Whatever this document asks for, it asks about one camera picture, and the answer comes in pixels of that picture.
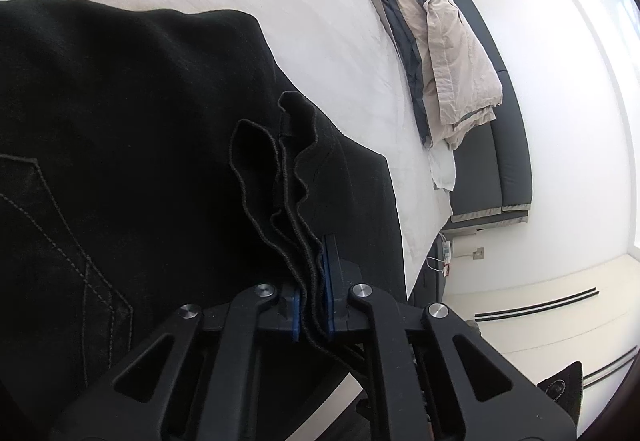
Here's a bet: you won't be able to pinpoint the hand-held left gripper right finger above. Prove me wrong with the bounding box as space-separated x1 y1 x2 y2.
320 233 579 441

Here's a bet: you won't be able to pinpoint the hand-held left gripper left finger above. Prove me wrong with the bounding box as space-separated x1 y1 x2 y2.
50 283 304 441

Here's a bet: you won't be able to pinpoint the black denim pants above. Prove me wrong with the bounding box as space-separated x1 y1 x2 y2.
0 0 407 441

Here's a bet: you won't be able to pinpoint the dark grey padded headboard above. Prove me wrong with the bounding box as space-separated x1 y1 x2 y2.
434 0 534 233

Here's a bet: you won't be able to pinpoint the dark fabric object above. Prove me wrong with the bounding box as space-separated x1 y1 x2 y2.
536 361 584 425

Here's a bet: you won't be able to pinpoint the beige and grey duvet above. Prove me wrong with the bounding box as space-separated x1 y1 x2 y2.
367 0 504 192

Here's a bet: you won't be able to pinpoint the charger cable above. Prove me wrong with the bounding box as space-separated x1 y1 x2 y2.
425 240 474 280

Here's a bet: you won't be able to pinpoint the black floor rail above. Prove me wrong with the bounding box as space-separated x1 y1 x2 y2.
582 350 637 390
473 288 599 322

